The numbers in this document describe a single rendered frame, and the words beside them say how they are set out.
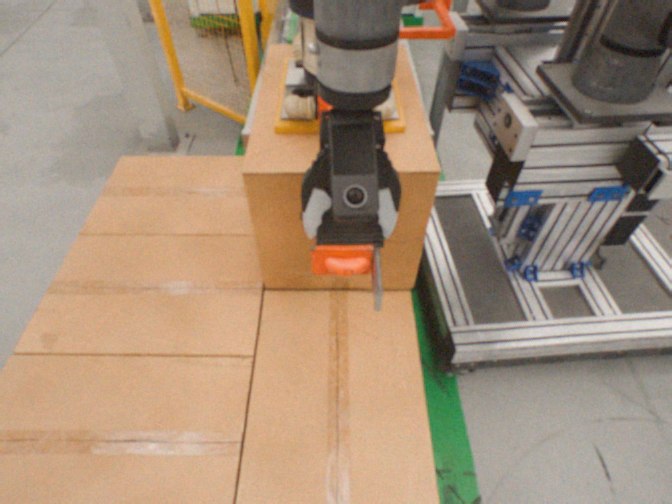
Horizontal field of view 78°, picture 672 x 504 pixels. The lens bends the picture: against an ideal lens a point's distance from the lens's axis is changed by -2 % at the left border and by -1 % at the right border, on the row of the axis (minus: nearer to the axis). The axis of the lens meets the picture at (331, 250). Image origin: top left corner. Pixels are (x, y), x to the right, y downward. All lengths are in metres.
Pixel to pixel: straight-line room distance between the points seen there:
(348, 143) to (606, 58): 0.71
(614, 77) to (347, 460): 0.93
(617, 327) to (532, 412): 0.41
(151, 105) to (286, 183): 1.72
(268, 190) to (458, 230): 1.10
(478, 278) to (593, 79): 0.88
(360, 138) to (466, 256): 1.36
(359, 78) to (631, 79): 0.73
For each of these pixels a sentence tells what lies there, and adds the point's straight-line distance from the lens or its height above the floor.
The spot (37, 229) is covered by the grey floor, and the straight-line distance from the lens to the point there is 2.51.
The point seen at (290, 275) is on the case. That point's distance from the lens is 1.10.
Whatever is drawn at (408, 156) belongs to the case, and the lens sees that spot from 0.90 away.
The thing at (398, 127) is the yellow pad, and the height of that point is 0.96.
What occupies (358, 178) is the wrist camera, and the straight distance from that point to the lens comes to 0.41.
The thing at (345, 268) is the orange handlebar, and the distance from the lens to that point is 0.50.
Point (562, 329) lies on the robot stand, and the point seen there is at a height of 0.23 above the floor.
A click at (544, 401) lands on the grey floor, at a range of 1.75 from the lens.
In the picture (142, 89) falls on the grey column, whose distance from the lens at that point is 2.49.
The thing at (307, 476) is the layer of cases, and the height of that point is 0.54.
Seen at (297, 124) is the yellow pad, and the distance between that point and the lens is 0.96.
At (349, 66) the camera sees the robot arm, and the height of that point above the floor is 1.31.
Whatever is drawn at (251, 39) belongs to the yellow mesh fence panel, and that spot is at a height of 0.63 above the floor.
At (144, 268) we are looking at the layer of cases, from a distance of 1.30.
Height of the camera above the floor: 1.47
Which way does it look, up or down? 49 degrees down
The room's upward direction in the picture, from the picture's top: straight up
